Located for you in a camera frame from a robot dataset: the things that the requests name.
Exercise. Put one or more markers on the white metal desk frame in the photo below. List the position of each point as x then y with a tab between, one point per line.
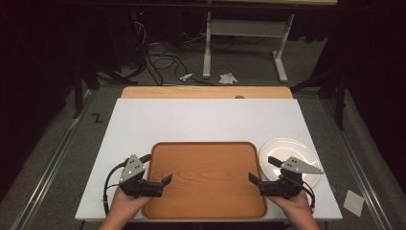
245	28

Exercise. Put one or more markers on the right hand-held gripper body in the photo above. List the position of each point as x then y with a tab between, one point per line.
288	187

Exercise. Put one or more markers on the metal floor rail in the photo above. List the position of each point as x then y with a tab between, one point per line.
357	166
48	172

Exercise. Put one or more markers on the person's left hand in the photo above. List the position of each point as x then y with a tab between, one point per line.
123	206

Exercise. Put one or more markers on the person's right hand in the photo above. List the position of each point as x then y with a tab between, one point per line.
297	206

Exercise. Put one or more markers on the crumpled white paper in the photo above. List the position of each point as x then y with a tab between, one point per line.
228	78

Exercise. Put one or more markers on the grey table grommet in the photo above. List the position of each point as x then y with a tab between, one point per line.
239	96

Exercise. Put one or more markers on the black metal stand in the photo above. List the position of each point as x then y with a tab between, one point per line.
341	102
78	92

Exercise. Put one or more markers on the dark computer case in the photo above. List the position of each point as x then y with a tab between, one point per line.
156	25

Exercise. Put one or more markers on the flat white paper sheet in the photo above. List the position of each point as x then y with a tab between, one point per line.
353	203

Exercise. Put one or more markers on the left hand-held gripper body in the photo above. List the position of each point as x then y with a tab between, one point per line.
131	169

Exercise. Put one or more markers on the wooden table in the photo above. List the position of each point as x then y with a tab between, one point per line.
191	92

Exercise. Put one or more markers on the wooden tray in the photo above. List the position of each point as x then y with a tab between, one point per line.
207	179

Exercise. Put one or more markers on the white board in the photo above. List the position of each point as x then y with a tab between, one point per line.
191	121

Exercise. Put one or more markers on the white plate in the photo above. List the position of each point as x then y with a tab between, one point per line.
287	148

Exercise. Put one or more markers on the small white plug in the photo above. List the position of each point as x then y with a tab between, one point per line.
186	77

